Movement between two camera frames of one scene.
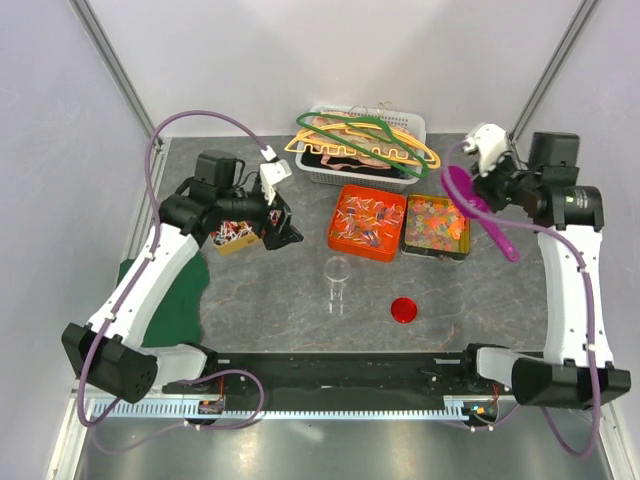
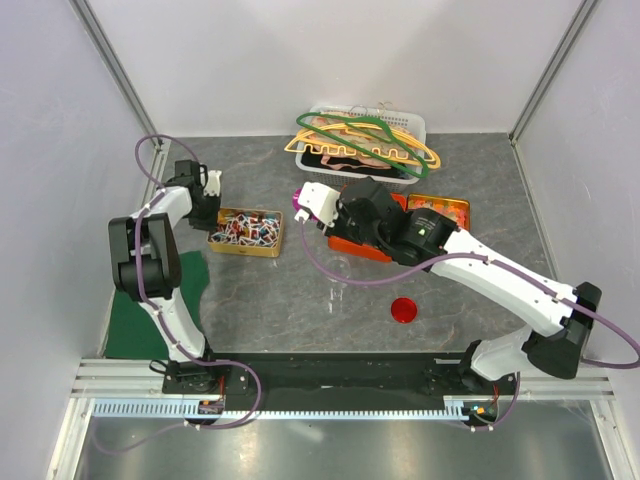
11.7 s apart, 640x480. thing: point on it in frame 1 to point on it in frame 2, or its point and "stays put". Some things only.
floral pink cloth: (361, 144) stays put
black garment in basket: (315, 160) stays put
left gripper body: (251, 209) to (205, 216)
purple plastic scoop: (468, 192) to (296, 204)
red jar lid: (404, 309) stays put
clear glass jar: (337, 270) stays put
